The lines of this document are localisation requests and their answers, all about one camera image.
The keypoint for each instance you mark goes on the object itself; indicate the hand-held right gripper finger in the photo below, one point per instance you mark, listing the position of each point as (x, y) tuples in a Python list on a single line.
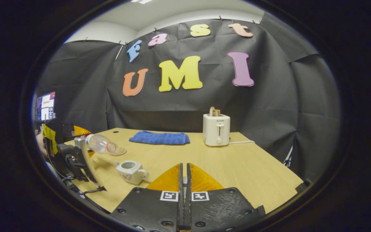
[(188, 212), (180, 212)]

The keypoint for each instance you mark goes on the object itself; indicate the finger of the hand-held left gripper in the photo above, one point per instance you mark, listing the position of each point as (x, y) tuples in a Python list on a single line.
[(69, 130), (87, 161)]

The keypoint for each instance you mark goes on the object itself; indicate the clear plastic water bottle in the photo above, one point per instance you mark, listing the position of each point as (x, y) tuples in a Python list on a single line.
[(100, 143)]

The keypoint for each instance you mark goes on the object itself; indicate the round wooden coaster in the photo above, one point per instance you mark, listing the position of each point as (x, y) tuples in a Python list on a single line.
[(121, 151)]

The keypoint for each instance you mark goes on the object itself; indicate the white ceramic teacup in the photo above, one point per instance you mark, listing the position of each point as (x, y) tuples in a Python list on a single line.
[(134, 175)]

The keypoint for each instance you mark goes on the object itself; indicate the computer monitor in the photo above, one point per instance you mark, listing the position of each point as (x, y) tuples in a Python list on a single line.
[(45, 106)]

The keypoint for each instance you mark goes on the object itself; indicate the blue folded towel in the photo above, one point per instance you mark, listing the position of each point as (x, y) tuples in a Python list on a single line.
[(159, 138)]

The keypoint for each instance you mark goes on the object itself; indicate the white toaster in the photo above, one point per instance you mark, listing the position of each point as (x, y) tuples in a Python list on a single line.
[(216, 132)]

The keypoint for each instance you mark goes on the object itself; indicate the black backdrop cloth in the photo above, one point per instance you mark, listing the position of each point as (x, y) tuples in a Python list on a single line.
[(179, 109)]

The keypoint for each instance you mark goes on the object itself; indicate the toasted bread slice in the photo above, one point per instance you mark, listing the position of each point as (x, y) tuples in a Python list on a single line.
[(215, 111)]

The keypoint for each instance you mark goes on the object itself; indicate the ceiling light panel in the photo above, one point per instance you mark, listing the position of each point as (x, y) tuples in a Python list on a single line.
[(142, 1)]

